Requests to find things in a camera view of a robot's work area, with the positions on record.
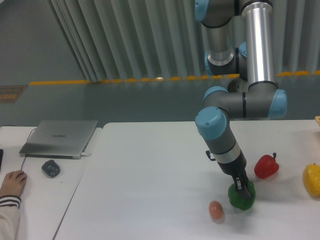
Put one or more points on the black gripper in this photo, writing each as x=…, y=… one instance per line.
x=234, y=163

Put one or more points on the green bell pepper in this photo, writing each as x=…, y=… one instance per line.
x=241, y=203

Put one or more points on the white sleeve forearm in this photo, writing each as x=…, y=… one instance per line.
x=9, y=216

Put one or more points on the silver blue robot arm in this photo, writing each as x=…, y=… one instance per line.
x=241, y=43

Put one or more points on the wooden basket corner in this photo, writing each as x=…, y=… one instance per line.
x=317, y=119

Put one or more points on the person's hand on mouse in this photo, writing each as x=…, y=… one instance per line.
x=13, y=183

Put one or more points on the red bell pepper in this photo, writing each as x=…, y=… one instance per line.
x=266, y=166

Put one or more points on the brown egg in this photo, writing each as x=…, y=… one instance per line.
x=216, y=210

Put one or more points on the yellow bell pepper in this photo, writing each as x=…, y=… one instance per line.
x=311, y=179

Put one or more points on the white usb dongle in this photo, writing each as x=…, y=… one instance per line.
x=86, y=154

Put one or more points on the dark grey small tray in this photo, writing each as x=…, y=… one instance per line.
x=51, y=168

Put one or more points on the silver closed laptop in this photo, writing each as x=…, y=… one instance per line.
x=60, y=139

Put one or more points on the white pleated curtain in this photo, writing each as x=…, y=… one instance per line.
x=124, y=40

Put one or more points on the black keyboard edge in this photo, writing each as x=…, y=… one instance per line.
x=1, y=158

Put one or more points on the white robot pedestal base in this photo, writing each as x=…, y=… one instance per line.
x=237, y=85

